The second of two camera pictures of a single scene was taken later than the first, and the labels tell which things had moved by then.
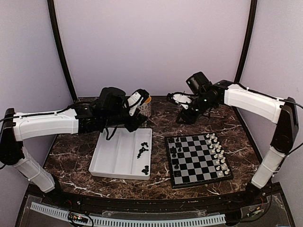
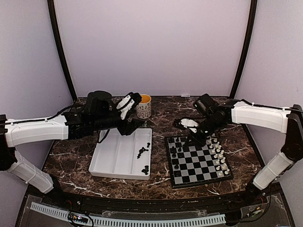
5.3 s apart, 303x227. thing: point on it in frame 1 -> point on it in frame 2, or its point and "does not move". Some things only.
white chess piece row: [221, 167] does not move
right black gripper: [189, 118] -> [202, 141]
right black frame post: [248, 42] does not move
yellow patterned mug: [145, 109] does not move
